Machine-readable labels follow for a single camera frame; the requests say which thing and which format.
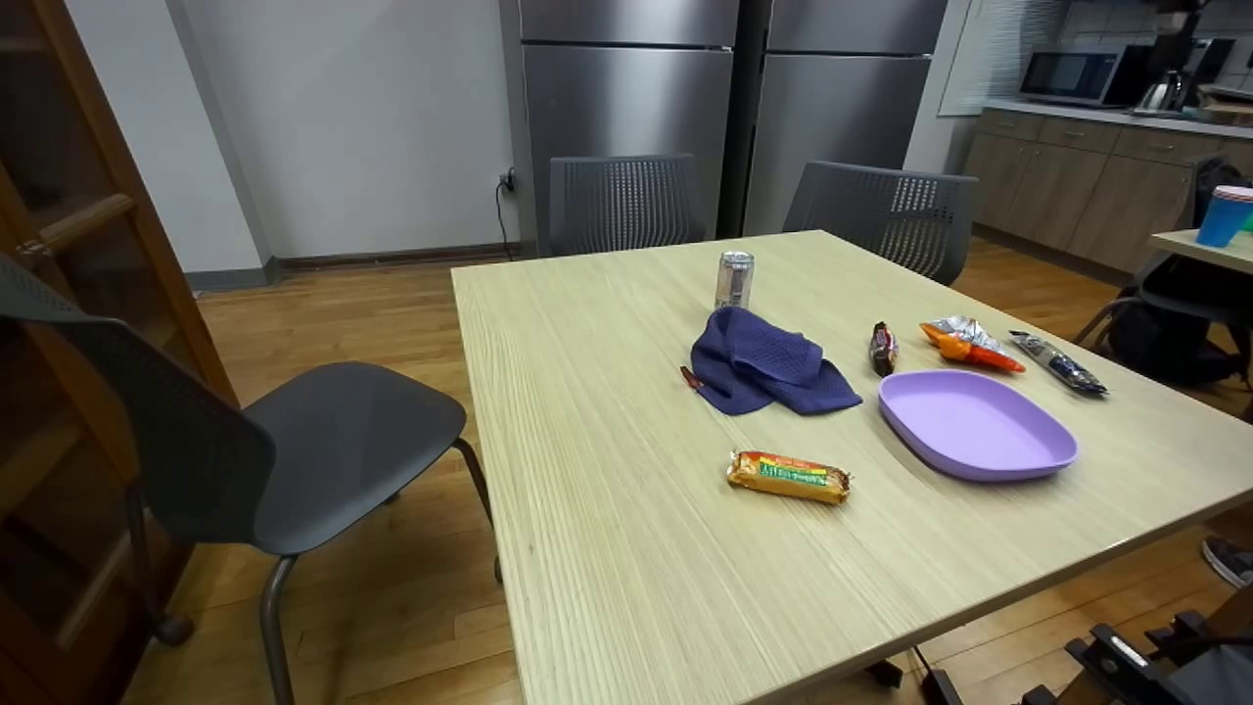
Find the silver drink can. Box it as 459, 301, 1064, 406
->
715, 251, 755, 311

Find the dark blue cloth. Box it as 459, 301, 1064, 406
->
690, 306, 863, 417

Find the grey plastic chair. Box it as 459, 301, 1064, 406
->
0, 255, 504, 705
782, 161, 979, 287
547, 154, 707, 259

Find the yellow orange snack bar packet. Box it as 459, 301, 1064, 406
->
726, 450, 853, 506

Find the stainless steel fridge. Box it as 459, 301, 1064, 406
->
741, 0, 950, 239
498, 0, 741, 259

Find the orange silver snack packet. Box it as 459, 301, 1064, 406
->
919, 316, 1027, 374

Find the purple plastic plate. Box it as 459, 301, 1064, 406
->
878, 369, 1080, 483

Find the dark blue snack bar packet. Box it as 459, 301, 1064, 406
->
1009, 330, 1110, 398

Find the wooden kitchen counter cabinet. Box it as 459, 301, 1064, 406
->
963, 98, 1253, 276

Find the microwave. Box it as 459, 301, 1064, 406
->
1018, 44, 1155, 110

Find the black chair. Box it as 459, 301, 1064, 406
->
1073, 157, 1253, 389

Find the light wooden table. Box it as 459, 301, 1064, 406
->
1149, 228, 1253, 276

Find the silver kettle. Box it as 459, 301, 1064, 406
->
1135, 70, 1191, 115

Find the blue cup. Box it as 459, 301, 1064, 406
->
1195, 185, 1253, 249

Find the person's foot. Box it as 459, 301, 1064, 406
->
1201, 536, 1253, 589

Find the black cable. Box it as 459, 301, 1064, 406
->
493, 180, 518, 261

